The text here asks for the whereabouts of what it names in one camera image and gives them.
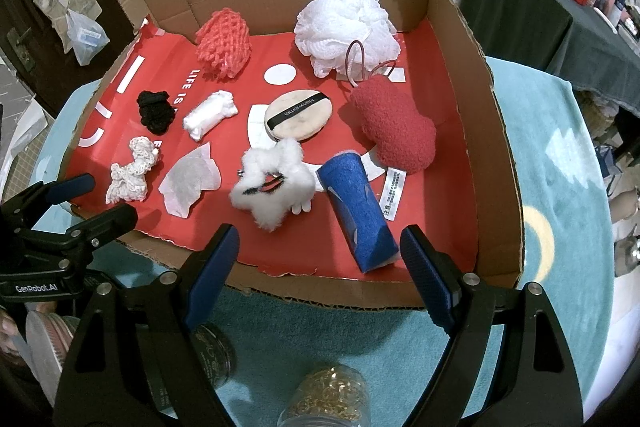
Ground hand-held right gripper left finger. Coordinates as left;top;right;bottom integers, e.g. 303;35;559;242
55;223;241;427

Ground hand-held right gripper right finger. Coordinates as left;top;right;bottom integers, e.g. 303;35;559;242
400;227;583;427

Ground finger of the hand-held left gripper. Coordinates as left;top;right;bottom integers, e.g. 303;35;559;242
0;173;96;234
20;204;138;274

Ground cream lace scrunchie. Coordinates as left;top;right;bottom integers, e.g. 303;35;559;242
105;136;163;204

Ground white tissue sheet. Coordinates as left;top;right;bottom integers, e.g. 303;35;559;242
159;144;221;219

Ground blue towel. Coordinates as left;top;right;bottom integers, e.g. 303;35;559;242
318;151;401;273

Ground white fluffy hair clip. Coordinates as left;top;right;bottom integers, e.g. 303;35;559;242
229;139;317;233

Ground black scrunchie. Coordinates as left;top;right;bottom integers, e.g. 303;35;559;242
137;90;176;135

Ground white cloth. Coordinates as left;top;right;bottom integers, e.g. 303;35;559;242
182;91;240;142

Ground red fuzzy pouch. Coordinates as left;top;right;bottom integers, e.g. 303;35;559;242
346;39;436;220

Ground beige powder puff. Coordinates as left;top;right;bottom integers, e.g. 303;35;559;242
264;89;332;141

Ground coral foam mesh sleeve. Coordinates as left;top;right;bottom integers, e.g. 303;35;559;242
195;8;251;80

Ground white mesh bath pouf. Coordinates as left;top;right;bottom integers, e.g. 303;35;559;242
294;0;401;78

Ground person's left hand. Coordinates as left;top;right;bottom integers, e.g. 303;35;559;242
0;307;28;373

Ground large glass jar metal lid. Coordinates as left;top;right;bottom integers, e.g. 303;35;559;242
150;322;237;427

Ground dark wooden door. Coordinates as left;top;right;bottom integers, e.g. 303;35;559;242
0;0;124;118

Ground clear plastic bag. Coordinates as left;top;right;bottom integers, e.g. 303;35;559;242
65;9;110;66

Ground small jar gold clips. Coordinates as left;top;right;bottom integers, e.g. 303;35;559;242
277;364;372;427

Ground side table dark cloth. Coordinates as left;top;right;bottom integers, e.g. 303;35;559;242
459;0;640;114

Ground metal door handle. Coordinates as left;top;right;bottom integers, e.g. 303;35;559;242
6;27;36;70

